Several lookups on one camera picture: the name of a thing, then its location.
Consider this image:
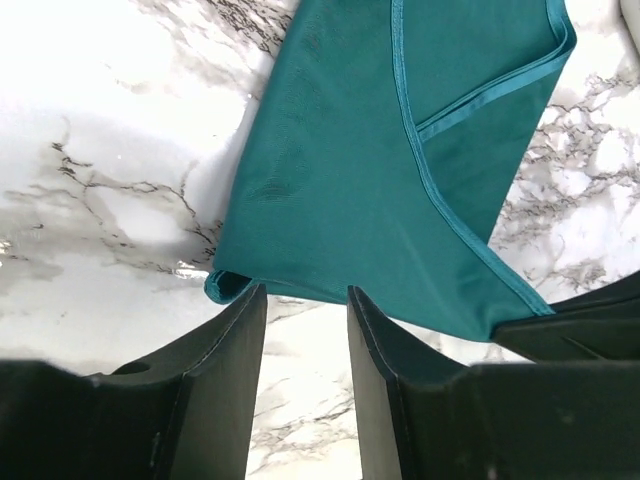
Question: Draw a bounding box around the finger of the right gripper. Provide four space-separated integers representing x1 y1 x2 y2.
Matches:
492 272 639 367

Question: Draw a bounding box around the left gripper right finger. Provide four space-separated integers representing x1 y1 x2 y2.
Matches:
347 288 639 479

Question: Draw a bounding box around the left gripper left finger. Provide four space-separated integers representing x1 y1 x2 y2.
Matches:
1 286 267 479

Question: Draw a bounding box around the teal cloth napkin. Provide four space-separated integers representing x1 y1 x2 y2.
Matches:
205 1 576 341

